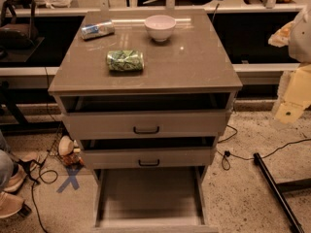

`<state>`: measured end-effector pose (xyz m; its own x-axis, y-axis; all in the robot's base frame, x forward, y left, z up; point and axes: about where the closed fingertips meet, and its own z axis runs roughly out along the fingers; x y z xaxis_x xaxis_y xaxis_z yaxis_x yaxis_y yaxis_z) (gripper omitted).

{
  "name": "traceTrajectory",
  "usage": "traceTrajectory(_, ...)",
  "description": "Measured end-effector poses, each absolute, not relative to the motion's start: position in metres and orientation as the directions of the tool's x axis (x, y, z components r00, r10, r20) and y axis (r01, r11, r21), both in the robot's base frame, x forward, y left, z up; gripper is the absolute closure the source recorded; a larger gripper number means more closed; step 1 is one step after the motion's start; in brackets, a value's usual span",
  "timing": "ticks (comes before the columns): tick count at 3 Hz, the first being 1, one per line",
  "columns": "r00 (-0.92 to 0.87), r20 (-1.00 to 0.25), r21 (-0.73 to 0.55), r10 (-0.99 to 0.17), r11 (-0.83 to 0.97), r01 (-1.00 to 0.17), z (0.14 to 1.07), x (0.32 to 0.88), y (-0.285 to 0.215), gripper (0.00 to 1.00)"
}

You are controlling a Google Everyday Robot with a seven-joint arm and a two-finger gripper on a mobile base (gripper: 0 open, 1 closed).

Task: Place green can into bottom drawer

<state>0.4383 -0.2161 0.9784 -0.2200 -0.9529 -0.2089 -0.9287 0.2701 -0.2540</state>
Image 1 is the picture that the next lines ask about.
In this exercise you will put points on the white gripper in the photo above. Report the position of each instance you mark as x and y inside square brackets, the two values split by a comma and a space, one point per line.
[301, 40]

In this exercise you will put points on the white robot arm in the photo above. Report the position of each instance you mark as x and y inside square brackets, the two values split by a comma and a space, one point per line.
[296, 35]

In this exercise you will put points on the top drawer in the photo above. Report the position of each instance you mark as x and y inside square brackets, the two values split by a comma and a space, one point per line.
[122, 125]

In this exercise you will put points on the drawer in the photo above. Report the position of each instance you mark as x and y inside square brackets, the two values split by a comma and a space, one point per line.
[122, 125]
[151, 200]
[145, 158]

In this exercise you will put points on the middle drawer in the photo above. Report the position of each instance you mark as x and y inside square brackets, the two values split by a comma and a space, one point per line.
[145, 158]

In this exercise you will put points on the grey drawer cabinet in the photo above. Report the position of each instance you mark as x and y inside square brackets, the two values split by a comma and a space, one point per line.
[188, 72]

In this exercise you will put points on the bottom drawer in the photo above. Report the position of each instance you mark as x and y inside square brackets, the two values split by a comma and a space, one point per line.
[151, 200]

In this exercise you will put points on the blue silver soda can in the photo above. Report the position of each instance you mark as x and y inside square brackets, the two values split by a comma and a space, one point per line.
[97, 30]

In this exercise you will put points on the black metal stand leg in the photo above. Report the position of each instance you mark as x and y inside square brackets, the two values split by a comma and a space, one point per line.
[278, 190]

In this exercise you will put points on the white ceramic bowl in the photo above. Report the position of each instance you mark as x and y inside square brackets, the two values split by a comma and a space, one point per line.
[160, 27]

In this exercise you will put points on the toy items on floor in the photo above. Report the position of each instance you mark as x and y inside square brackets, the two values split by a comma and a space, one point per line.
[69, 153]

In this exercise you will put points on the blue tape cross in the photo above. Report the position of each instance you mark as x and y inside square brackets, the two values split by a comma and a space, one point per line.
[72, 173]

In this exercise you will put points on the tan shoe upper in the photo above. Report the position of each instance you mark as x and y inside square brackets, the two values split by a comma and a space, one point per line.
[19, 174]

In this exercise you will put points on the tan shoe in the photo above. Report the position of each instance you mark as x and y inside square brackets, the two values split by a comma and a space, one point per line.
[19, 174]
[9, 204]

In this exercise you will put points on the dark handbag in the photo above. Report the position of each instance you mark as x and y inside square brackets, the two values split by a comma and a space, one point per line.
[17, 36]

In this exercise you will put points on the person leg in jeans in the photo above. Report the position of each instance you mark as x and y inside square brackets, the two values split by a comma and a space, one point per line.
[6, 163]

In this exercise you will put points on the tan shoe lower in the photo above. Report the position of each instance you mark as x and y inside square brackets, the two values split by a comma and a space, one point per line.
[9, 204]

